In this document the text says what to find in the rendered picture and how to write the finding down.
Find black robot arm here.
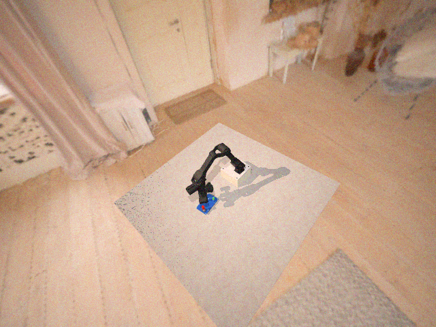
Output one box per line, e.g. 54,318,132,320
186,143,245,195

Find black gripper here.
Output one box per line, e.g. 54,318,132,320
198,186,208,204

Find blue circuit board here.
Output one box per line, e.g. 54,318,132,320
196,193,218,215

